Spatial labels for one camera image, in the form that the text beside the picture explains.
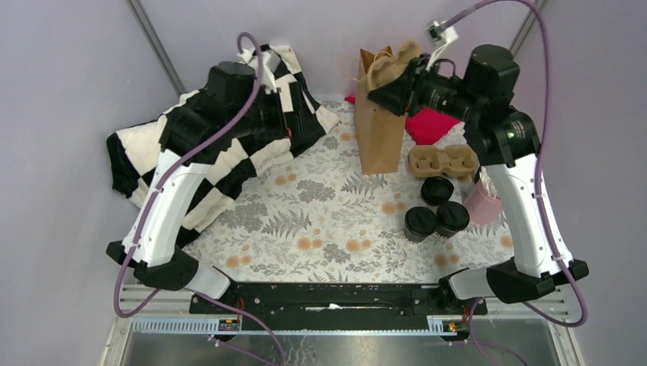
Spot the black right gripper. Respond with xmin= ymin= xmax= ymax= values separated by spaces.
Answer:
xmin=366 ymin=53 xmax=481 ymax=123

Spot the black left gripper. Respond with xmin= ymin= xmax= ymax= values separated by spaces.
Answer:
xmin=229 ymin=80 xmax=321 ymax=140

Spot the brown paper bag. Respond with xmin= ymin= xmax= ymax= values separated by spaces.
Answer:
xmin=343 ymin=46 xmax=405 ymax=175

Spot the black plastic cup lid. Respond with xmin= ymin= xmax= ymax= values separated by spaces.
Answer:
xmin=436 ymin=200 xmax=471 ymax=233

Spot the black paper coffee cup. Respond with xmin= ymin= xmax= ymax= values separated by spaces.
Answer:
xmin=435 ymin=200 xmax=471 ymax=239

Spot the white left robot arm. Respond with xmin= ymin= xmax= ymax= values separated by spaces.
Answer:
xmin=107 ymin=66 xmax=339 ymax=313

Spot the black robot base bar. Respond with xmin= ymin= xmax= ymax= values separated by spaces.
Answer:
xmin=189 ymin=280 xmax=488 ymax=336

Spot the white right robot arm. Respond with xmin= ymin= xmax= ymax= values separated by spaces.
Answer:
xmin=366 ymin=44 xmax=589 ymax=314

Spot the red cloth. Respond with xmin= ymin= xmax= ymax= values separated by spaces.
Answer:
xmin=346 ymin=95 xmax=459 ymax=149

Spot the brown cardboard cup carrier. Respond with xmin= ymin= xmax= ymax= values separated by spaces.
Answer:
xmin=407 ymin=145 xmax=479 ymax=178

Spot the floral patterned table mat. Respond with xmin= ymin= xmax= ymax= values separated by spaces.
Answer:
xmin=185 ymin=101 xmax=513 ymax=283

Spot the pink straw holder cup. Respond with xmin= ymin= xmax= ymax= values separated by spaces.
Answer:
xmin=463 ymin=172 xmax=503 ymax=225

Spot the black white checkered blanket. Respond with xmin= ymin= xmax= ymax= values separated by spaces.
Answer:
xmin=106 ymin=44 xmax=340 ymax=248

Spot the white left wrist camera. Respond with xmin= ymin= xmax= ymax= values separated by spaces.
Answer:
xmin=238 ymin=49 xmax=280 ymax=94

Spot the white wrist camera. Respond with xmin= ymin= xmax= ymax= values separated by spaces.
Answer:
xmin=426 ymin=21 xmax=459 ymax=71
xmin=238 ymin=49 xmax=280 ymax=94

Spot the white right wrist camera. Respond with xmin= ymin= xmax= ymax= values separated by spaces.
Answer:
xmin=426 ymin=21 xmax=459 ymax=71

